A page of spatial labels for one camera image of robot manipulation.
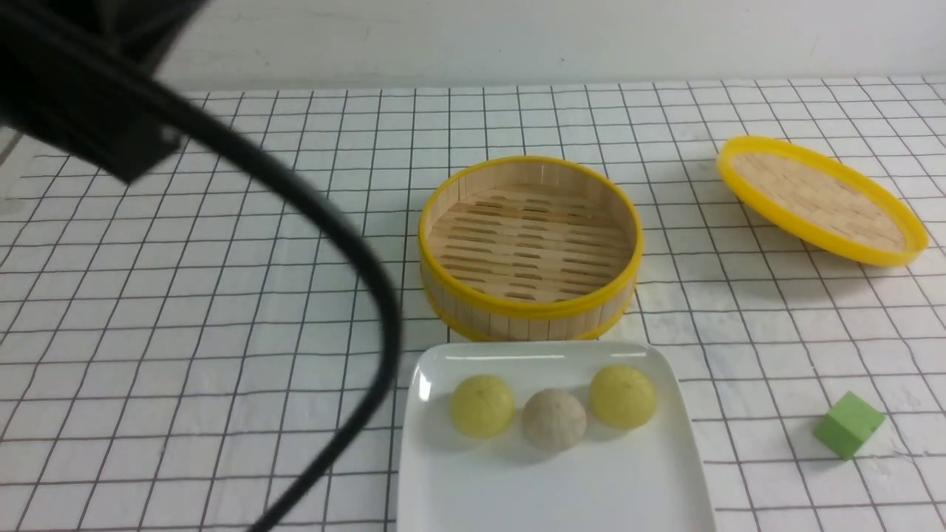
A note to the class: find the yellow steamed bun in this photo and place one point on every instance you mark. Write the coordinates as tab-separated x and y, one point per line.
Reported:
482	406
622	397

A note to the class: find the white square plate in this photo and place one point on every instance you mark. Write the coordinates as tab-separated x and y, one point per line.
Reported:
648	479

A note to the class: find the beige steamed bun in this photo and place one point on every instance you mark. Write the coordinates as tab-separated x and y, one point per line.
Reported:
554	420

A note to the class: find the bamboo steamer basket yellow rim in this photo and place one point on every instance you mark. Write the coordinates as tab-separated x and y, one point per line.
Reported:
529	248

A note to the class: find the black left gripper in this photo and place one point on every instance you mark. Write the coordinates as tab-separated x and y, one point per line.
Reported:
53	98

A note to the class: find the yellow rimmed woven steamer lid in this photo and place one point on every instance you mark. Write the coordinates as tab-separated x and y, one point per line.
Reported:
821	201

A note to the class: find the white grid tablecloth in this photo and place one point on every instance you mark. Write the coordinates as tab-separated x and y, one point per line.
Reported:
175	351

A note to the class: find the green foam cube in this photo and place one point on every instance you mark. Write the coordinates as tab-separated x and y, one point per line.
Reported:
847	426

